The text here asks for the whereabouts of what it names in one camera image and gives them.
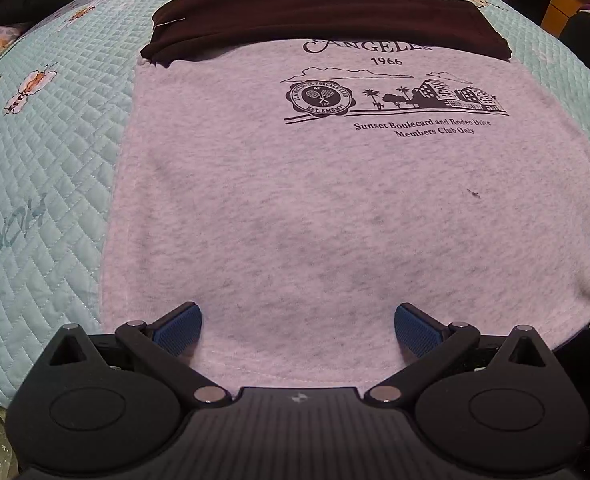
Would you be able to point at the bee print quilted bedspread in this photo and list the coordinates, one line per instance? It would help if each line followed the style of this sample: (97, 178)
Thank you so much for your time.
(50, 160)

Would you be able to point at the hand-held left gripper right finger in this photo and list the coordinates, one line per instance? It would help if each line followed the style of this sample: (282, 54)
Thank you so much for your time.
(419, 330)

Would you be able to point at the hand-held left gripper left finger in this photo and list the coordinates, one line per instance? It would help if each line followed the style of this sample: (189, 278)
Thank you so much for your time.
(177, 330)

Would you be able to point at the grey and maroon sweatshirt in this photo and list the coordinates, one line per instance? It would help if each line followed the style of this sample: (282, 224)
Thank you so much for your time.
(300, 210)

